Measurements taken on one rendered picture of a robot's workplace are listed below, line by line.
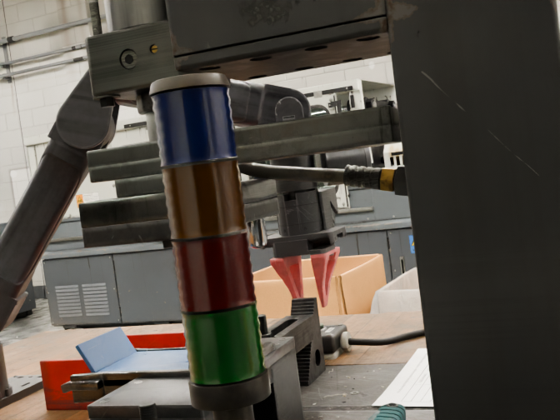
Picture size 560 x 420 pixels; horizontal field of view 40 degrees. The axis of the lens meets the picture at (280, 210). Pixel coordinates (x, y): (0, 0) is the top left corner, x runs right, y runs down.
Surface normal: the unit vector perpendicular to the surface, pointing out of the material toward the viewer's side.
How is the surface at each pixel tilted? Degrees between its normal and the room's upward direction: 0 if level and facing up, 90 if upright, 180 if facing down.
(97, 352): 60
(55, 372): 90
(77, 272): 90
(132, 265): 90
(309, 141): 90
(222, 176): 104
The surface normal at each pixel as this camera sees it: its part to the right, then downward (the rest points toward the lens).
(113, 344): 0.74, -0.58
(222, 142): 0.62, -0.29
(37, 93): -0.41, 0.11
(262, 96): 0.13, -0.01
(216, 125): 0.59, 0.21
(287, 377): 0.93, -0.10
